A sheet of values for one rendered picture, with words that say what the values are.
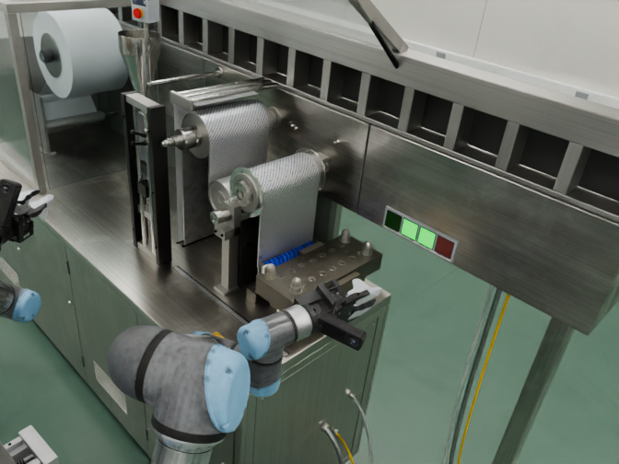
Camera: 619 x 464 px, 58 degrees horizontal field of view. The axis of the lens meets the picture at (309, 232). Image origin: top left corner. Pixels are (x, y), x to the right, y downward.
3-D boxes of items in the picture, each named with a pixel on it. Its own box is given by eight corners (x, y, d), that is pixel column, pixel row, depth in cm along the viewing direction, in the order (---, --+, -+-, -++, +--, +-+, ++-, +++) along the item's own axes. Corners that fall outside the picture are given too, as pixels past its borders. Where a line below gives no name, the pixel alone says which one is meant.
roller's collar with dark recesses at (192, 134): (173, 146, 170) (172, 126, 166) (190, 142, 173) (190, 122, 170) (185, 153, 166) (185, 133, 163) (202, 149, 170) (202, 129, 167)
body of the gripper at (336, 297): (337, 276, 130) (295, 292, 124) (359, 303, 126) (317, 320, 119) (329, 297, 135) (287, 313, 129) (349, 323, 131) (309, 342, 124)
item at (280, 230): (256, 267, 168) (259, 214, 159) (310, 241, 184) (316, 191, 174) (258, 267, 168) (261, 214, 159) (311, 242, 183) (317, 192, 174)
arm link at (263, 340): (234, 349, 120) (234, 319, 116) (276, 331, 126) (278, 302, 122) (252, 372, 115) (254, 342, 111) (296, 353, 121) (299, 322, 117)
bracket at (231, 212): (213, 289, 177) (213, 204, 161) (228, 282, 181) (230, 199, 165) (222, 297, 174) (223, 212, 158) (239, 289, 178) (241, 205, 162)
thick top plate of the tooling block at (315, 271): (254, 292, 166) (255, 275, 163) (344, 247, 192) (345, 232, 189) (292, 319, 157) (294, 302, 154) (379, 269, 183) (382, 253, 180)
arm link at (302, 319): (301, 329, 117) (293, 351, 122) (319, 321, 119) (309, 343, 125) (282, 303, 121) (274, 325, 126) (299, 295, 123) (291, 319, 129)
